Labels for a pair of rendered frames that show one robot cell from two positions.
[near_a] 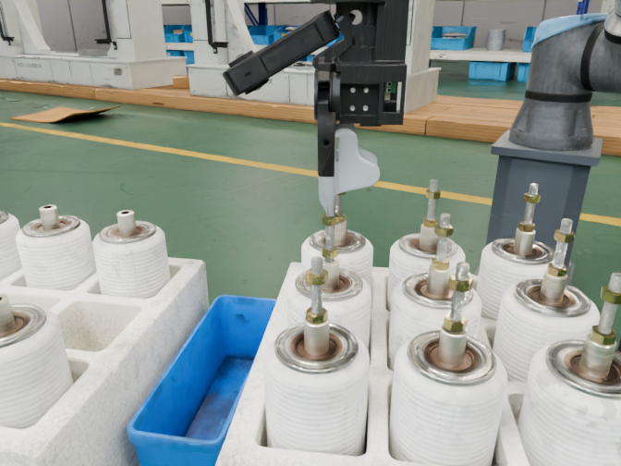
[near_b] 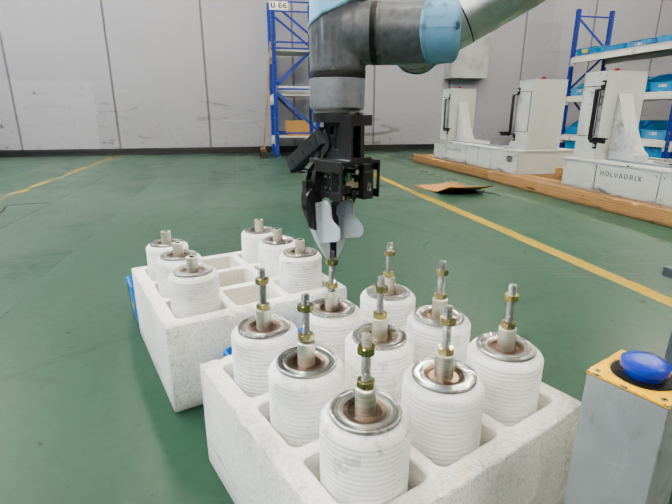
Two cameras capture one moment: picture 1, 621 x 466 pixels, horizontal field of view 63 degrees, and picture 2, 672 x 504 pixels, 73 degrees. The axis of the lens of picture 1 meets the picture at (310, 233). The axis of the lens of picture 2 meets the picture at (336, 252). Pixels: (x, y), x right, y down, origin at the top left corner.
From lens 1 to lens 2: 0.52 m
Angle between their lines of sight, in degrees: 45
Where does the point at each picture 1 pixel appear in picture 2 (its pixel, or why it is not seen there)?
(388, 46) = (343, 150)
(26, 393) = (184, 303)
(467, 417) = (278, 394)
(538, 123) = not seen: outside the picture
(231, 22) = (619, 120)
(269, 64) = (299, 156)
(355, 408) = (258, 368)
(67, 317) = (255, 289)
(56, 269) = (267, 263)
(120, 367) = (237, 316)
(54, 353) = (202, 290)
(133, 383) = not seen: hidden behind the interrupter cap
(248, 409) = not seen: hidden behind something
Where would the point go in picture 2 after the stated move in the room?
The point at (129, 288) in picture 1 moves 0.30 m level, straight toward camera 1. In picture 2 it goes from (286, 284) to (188, 344)
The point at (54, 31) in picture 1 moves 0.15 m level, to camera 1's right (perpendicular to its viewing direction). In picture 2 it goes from (498, 124) to (507, 124)
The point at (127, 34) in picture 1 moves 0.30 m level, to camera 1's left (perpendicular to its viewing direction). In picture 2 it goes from (524, 128) to (489, 127)
